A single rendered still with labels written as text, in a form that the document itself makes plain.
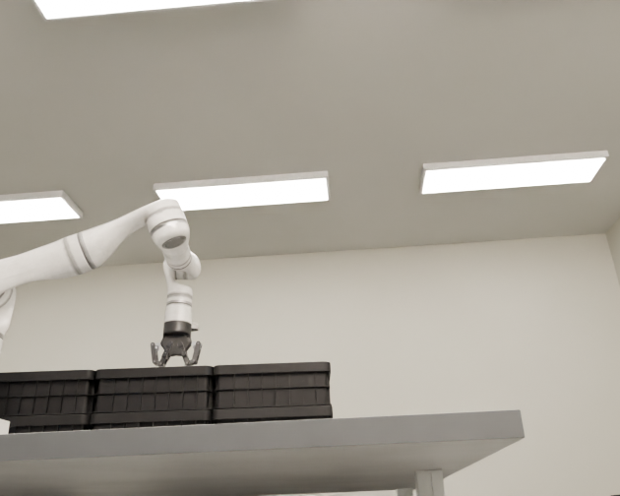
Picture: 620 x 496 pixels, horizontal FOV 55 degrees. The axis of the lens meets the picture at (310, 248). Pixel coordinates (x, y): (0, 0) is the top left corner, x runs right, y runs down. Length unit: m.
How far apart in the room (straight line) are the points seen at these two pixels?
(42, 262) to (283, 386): 0.64
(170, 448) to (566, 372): 4.55
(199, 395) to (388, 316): 3.73
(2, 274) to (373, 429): 0.91
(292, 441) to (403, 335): 4.24
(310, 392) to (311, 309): 3.68
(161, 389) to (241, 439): 0.67
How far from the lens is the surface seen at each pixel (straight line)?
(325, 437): 0.91
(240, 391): 1.54
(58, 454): 1.01
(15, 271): 1.46
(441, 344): 5.12
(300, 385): 1.53
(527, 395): 5.16
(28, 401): 1.68
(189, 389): 1.56
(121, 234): 1.45
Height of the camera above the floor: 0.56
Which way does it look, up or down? 25 degrees up
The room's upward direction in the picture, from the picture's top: 2 degrees counter-clockwise
